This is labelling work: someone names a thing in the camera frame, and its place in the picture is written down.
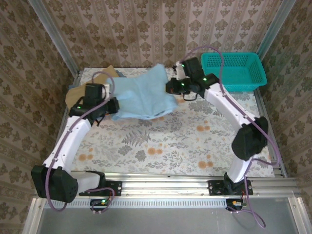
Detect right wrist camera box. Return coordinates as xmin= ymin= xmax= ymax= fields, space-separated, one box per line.
xmin=173 ymin=62 xmax=190 ymax=80

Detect slotted grey cable duct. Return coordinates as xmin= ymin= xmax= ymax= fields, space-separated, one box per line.
xmin=68 ymin=197 xmax=229 ymax=209

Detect connector box with yellow plug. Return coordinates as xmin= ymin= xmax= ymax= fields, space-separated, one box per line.
xmin=225 ymin=198 xmax=246 ymax=212

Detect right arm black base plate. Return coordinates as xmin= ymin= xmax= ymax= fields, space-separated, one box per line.
xmin=208 ymin=179 xmax=254 ymax=196

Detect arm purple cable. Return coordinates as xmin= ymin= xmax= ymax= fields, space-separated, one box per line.
xmin=46 ymin=72 xmax=116 ymax=212
xmin=184 ymin=46 xmax=280 ymax=229

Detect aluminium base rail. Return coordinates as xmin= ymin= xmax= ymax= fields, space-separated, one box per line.
xmin=34 ymin=176 xmax=303 ymax=198

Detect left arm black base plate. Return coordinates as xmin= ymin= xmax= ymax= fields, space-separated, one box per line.
xmin=79 ymin=180 xmax=122 ymax=197

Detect aluminium frame profile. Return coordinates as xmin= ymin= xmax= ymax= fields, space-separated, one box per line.
xmin=287 ymin=196 xmax=310 ymax=234
xmin=23 ymin=198 xmax=47 ymax=234

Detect left gripper thin black cable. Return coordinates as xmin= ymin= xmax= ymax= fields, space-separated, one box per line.
xmin=94 ymin=114 xmax=108 ymax=127

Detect teal plastic basket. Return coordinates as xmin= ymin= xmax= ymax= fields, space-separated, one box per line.
xmin=201 ymin=52 xmax=268 ymax=92

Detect floral tablecloth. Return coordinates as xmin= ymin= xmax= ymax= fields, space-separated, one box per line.
xmin=59 ymin=67 xmax=275 ymax=177

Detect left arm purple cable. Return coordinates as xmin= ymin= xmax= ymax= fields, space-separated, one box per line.
xmin=46 ymin=72 xmax=116 ymax=212

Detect light blue trousers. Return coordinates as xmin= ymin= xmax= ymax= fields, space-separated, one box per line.
xmin=111 ymin=63 xmax=178 ymax=121

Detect aluminium table side rail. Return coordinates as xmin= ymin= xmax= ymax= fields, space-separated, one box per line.
xmin=254 ymin=89 xmax=288 ymax=178

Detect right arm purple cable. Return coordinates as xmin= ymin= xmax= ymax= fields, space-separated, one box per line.
xmin=184 ymin=46 xmax=280 ymax=229

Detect aluminium corner post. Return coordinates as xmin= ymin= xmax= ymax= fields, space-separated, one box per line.
xmin=28 ymin=0 xmax=80 ymax=74
xmin=254 ymin=0 xmax=297 ymax=64

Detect connector box with green light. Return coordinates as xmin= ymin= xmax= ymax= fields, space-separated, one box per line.
xmin=90 ymin=198 xmax=110 ymax=212

